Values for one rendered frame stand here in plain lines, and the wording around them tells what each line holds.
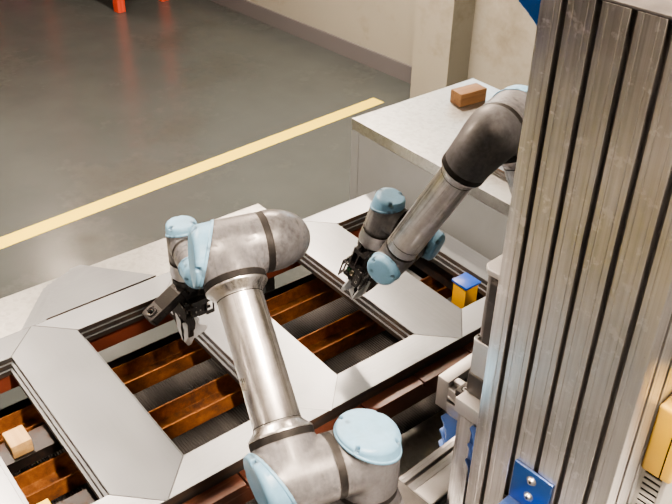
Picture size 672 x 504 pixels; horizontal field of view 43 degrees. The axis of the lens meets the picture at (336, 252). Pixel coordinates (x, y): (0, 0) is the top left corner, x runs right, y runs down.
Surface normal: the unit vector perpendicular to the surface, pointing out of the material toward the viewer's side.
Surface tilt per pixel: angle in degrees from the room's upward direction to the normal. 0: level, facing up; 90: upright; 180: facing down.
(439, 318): 0
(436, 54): 90
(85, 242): 0
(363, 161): 90
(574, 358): 90
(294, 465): 34
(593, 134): 90
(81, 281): 0
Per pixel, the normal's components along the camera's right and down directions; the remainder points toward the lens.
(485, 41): -0.74, 0.37
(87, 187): 0.01, -0.83
